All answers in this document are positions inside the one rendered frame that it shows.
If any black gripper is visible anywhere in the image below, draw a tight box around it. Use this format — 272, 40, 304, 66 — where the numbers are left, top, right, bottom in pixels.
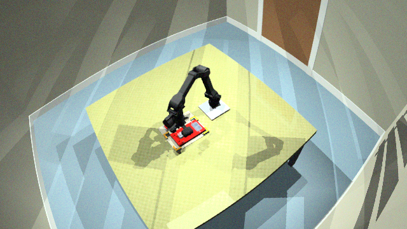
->
176, 116, 193, 138

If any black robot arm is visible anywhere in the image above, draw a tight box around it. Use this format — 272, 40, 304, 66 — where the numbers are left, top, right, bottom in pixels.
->
163, 65, 222, 133

